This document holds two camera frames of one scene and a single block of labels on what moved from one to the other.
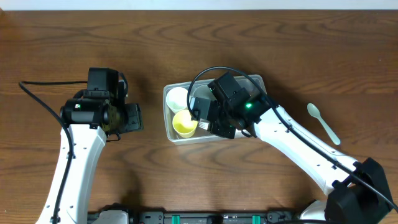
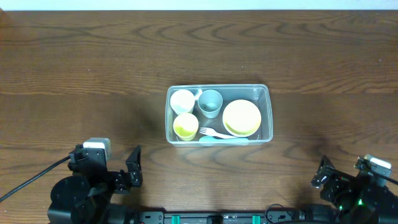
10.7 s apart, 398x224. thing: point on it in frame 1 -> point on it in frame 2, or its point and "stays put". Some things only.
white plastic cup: x=176 y=99 stays put
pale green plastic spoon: x=314 y=111 -> x=210 y=140
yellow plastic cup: x=183 y=124 stays put
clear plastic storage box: x=255 y=84 -> x=218 y=114
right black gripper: x=202 y=109 -> x=329 y=182
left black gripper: x=132 y=117 -> x=121 y=181
